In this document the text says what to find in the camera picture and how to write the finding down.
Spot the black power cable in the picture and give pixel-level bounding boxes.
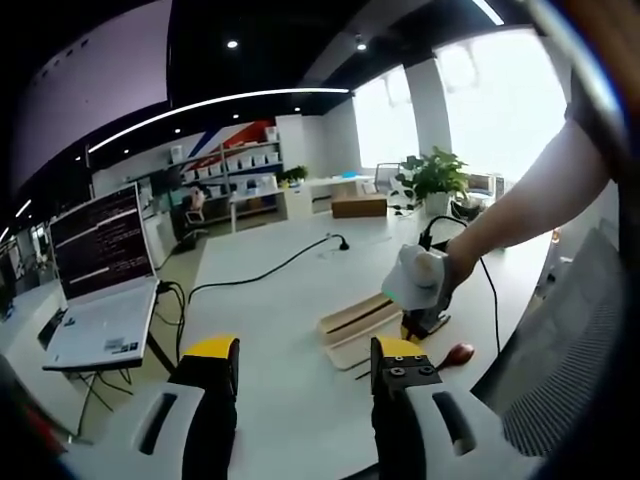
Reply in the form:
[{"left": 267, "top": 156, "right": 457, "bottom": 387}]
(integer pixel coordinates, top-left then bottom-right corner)
[{"left": 187, "top": 233, "right": 351, "bottom": 321}]

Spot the large potted green plant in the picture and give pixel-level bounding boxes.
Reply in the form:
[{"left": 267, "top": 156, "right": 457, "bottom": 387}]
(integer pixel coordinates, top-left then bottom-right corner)
[{"left": 396, "top": 146, "right": 472, "bottom": 217}]

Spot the wooden spoon utensil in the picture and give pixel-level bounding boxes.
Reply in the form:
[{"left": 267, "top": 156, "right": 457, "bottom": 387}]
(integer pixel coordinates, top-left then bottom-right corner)
[{"left": 433, "top": 342, "right": 476, "bottom": 372}]

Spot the black laptop cable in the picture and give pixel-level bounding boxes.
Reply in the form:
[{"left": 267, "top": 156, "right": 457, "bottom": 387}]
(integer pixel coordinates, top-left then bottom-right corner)
[{"left": 152, "top": 279, "right": 189, "bottom": 371}]

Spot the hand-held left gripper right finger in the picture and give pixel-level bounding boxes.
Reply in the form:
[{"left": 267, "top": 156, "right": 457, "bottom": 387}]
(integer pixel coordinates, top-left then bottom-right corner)
[{"left": 369, "top": 337, "right": 544, "bottom": 480}]

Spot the shelf of white bins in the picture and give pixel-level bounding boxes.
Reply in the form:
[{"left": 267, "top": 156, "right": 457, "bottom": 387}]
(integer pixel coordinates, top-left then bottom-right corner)
[{"left": 167, "top": 124, "right": 284, "bottom": 201}]

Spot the beige cutlery case base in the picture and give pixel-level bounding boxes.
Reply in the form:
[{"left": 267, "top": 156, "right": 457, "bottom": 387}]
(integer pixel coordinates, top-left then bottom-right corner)
[{"left": 316, "top": 292, "right": 405, "bottom": 347}]

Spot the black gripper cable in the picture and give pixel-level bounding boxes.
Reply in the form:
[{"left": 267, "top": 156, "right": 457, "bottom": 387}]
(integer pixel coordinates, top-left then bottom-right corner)
[{"left": 418, "top": 214, "right": 502, "bottom": 354}]

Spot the cardboard box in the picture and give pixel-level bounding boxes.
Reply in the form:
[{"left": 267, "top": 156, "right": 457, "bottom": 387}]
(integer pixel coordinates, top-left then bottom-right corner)
[{"left": 331, "top": 195, "right": 389, "bottom": 219}]

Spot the white laptop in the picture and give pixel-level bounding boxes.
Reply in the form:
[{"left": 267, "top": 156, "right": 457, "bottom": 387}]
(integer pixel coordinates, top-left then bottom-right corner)
[{"left": 42, "top": 180, "right": 162, "bottom": 372}]

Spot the beige cutlery case lid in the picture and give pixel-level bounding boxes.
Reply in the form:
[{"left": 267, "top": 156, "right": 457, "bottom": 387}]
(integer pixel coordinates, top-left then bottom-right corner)
[{"left": 324, "top": 335, "right": 403, "bottom": 372}]

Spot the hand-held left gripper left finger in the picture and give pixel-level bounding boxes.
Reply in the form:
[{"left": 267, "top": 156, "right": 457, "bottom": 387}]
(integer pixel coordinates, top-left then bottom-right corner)
[{"left": 67, "top": 335, "right": 241, "bottom": 480}]

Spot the small potted plant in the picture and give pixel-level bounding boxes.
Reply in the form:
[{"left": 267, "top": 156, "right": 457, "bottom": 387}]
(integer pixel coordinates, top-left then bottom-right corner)
[{"left": 277, "top": 165, "right": 310, "bottom": 186}]

